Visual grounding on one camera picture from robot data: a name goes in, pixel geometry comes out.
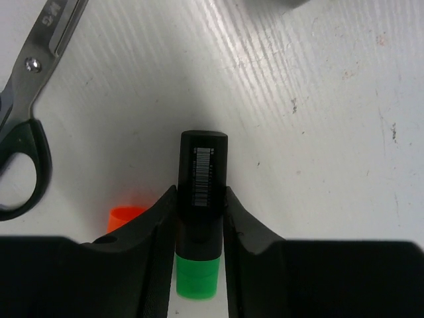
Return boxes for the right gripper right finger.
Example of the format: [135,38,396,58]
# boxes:
[223,189,423,317]

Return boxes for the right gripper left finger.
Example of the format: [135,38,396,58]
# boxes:
[1,186,177,317]

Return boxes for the orange highlighter marker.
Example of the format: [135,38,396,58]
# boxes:
[107,206,147,233]

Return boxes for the green highlighter marker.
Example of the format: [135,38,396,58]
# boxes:
[175,130,228,301]

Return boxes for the black handled scissors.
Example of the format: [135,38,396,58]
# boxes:
[1,1,87,221]

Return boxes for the white slotted organizer container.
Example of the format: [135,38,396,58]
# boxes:
[244,0,308,15]

